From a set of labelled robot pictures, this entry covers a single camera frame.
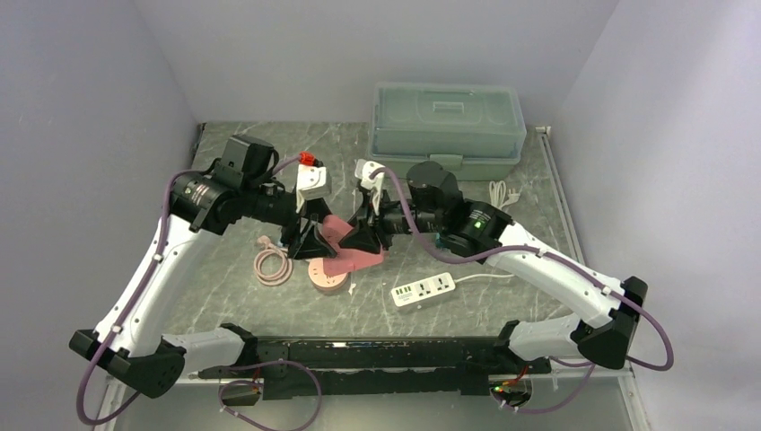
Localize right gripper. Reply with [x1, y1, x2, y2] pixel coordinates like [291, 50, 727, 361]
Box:
[339, 186, 444, 254]

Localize white power strip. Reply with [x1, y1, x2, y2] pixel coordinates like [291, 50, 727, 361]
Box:
[390, 272, 456, 310]

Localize pink cable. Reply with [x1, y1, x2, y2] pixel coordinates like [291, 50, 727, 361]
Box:
[253, 235, 293, 288]

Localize pink plug adapter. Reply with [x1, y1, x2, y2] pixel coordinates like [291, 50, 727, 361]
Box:
[321, 215, 354, 248]

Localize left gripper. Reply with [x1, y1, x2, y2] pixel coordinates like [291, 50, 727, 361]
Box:
[242, 180, 337, 259]

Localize green plastic storage box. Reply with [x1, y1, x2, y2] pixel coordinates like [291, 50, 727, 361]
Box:
[367, 82, 527, 181]

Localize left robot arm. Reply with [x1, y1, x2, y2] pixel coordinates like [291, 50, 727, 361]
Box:
[69, 135, 333, 399]

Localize pink triangular socket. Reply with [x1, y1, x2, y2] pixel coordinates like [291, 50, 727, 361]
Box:
[324, 233, 385, 277]

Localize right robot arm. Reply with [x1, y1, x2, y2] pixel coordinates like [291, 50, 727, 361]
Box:
[340, 159, 648, 373]

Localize white power strip cable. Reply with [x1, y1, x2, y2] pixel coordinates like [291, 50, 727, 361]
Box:
[454, 180, 521, 284]

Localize round pink socket hub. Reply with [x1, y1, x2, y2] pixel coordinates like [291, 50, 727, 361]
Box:
[307, 259, 350, 295]

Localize aluminium rail frame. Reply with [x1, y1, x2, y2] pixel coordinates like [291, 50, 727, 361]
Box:
[69, 136, 648, 399]

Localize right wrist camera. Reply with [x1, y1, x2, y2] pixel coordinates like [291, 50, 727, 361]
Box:
[354, 159, 385, 192]

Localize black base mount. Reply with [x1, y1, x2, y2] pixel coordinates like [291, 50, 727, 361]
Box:
[197, 336, 552, 400]

